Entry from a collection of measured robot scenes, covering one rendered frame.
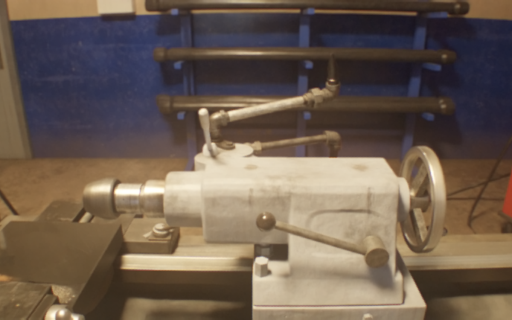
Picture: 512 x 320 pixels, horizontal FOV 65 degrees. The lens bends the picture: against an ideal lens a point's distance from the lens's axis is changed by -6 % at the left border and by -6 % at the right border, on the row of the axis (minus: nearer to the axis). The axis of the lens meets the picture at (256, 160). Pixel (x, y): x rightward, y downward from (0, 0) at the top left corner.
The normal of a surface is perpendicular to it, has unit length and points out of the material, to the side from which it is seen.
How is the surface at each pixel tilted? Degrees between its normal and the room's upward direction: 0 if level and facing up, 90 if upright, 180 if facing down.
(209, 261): 48
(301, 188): 60
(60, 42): 90
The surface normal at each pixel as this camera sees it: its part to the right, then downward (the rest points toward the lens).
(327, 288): -0.01, -0.11
